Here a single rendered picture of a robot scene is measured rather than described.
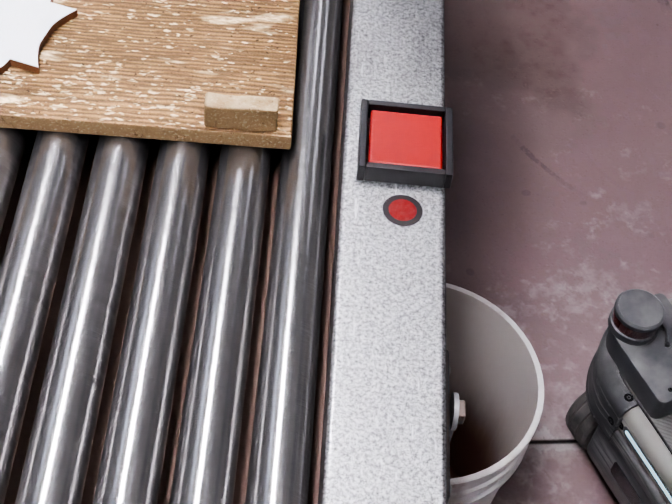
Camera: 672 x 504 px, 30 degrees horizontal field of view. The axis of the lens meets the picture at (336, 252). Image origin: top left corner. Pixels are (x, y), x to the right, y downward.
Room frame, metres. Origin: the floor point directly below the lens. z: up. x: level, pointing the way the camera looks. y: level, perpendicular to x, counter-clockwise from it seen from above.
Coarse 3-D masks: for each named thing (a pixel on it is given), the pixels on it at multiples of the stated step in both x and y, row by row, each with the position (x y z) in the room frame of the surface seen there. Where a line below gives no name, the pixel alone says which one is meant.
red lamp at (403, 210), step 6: (390, 204) 0.65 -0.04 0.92; (396, 204) 0.65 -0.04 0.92; (402, 204) 0.65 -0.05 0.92; (408, 204) 0.65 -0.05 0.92; (390, 210) 0.64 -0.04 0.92; (396, 210) 0.64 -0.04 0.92; (402, 210) 0.65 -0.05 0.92; (408, 210) 0.65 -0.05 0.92; (414, 210) 0.65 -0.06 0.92; (396, 216) 0.64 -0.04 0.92; (402, 216) 0.64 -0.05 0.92; (408, 216) 0.64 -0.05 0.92; (414, 216) 0.64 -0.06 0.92
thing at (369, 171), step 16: (368, 112) 0.74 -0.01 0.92; (400, 112) 0.74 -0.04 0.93; (416, 112) 0.74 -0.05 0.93; (432, 112) 0.74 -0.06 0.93; (448, 112) 0.74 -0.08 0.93; (448, 128) 0.73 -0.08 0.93; (448, 144) 0.71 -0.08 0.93; (448, 160) 0.69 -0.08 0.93; (368, 176) 0.67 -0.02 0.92; (384, 176) 0.67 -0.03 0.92; (400, 176) 0.67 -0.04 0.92; (416, 176) 0.67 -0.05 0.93; (432, 176) 0.67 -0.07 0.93; (448, 176) 0.68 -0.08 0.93
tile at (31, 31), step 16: (0, 0) 0.79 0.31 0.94; (16, 0) 0.79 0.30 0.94; (32, 0) 0.79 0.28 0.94; (48, 0) 0.80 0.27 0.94; (0, 16) 0.77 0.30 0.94; (16, 16) 0.77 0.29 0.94; (32, 16) 0.77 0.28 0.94; (48, 16) 0.78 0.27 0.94; (64, 16) 0.78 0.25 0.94; (0, 32) 0.75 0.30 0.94; (16, 32) 0.75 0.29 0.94; (32, 32) 0.75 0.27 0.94; (48, 32) 0.76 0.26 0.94; (0, 48) 0.73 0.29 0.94; (16, 48) 0.73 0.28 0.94; (32, 48) 0.74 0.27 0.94; (0, 64) 0.71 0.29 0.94; (16, 64) 0.72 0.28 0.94; (32, 64) 0.72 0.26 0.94
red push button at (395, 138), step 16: (384, 112) 0.74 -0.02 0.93; (384, 128) 0.72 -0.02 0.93; (400, 128) 0.72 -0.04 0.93; (416, 128) 0.72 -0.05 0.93; (432, 128) 0.73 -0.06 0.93; (384, 144) 0.70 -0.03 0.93; (400, 144) 0.70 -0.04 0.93; (416, 144) 0.71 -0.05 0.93; (432, 144) 0.71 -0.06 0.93; (368, 160) 0.68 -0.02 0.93; (384, 160) 0.68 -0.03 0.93; (400, 160) 0.69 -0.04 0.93; (416, 160) 0.69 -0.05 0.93; (432, 160) 0.69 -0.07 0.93
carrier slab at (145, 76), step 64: (64, 0) 0.81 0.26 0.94; (128, 0) 0.82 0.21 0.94; (192, 0) 0.83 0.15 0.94; (256, 0) 0.84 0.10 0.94; (64, 64) 0.73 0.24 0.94; (128, 64) 0.74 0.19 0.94; (192, 64) 0.75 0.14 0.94; (256, 64) 0.76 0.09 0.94; (64, 128) 0.67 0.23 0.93; (128, 128) 0.68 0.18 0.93; (192, 128) 0.68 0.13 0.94
